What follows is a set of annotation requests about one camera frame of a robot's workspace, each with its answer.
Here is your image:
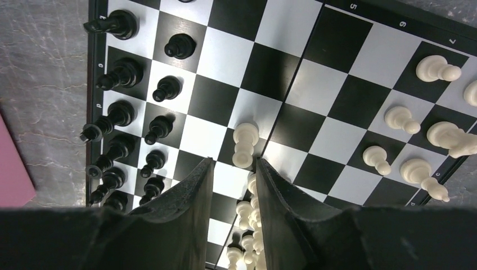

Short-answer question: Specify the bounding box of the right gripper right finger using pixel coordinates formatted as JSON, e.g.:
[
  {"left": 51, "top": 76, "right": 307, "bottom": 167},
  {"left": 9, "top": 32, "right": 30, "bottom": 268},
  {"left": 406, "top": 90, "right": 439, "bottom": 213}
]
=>
[{"left": 256, "top": 157, "right": 372, "bottom": 269}]

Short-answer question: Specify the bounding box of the black chess pawn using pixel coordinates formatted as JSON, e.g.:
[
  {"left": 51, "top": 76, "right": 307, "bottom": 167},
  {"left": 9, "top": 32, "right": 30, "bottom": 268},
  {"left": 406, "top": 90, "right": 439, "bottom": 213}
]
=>
[{"left": 164, "top": 33, "right": 196, "bottom": 60}]

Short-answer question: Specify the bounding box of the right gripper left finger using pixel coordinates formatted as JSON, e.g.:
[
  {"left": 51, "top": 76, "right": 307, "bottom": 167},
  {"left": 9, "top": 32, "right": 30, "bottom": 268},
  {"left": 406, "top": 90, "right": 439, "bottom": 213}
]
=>
[{"left": 81, "top": 157, "right": 214, "bottom": 269}]

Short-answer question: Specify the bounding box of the white chess piece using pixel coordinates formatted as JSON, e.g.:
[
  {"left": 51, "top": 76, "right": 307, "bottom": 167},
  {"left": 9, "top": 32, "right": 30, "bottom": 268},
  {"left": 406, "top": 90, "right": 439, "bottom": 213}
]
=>
[{"left": 416, "top": 55, "right": 462, "bottom": 82}]

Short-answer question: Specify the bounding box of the white chess rook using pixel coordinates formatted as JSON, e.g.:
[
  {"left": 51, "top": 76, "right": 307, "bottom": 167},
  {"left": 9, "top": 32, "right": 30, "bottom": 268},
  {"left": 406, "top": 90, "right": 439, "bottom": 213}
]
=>
[{"left": 232, "top": 123, "right": 259, "bottom": 169}]

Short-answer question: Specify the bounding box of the black and white chessboard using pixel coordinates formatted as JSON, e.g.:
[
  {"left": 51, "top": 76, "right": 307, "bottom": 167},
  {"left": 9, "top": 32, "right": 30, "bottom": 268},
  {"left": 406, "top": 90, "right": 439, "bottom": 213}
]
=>
[{"left": 81, "top": 1, "right": 476, "bottom": 269}]

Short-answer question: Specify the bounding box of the black chess knight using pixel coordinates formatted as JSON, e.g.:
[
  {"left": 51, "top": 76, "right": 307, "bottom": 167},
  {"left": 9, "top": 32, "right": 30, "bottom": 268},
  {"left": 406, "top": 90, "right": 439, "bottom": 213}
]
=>
[{"left": 83, "top": 10, "right": 139, "bottom": 40}]

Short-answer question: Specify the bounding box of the pink plastic bin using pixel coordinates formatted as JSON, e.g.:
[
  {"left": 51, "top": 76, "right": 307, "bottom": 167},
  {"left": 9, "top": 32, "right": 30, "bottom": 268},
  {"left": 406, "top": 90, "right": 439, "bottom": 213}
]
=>
[{"left": 1, "top": 119, "right": 36, "bottom": 208}]

